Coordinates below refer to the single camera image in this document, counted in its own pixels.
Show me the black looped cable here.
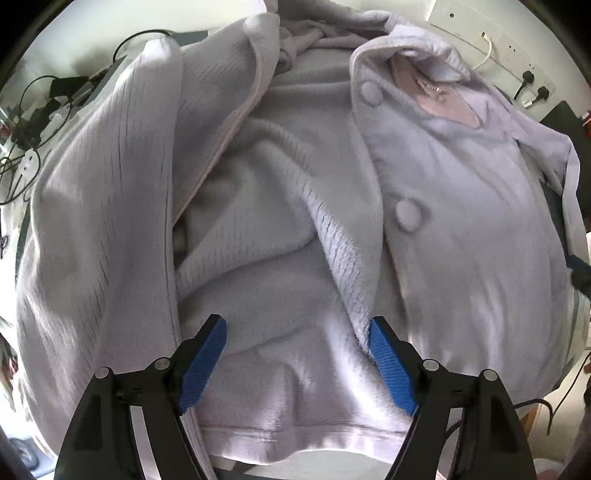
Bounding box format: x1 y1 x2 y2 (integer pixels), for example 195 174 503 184
111 30 174 65

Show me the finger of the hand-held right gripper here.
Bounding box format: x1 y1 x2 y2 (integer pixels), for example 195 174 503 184
566 254 591 296

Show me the long black cable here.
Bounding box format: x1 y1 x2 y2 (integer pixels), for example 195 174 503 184
0 74 70 204

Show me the white power adapter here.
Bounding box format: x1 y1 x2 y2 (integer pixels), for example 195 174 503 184
21 147 43 175

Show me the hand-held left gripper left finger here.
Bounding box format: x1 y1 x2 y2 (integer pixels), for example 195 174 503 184
53 314 229 480

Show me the white cable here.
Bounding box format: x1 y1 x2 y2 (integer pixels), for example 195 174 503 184
473 30 494 70

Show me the lavender fleece pajama top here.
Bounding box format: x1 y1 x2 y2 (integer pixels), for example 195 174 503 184
14 0 583 462

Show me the black power adapter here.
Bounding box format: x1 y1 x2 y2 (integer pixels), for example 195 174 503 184
48 76 100 99

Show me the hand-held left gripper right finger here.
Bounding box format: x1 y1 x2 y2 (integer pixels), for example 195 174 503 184
367 316 539 480

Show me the white wall socket row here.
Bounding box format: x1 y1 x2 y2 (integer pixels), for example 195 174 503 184
427 0 555 100

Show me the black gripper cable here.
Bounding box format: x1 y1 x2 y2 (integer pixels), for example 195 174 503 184
512 348 591 437

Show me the black plug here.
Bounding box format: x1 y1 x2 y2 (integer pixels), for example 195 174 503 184
513 69 536 100
522 85 552 109

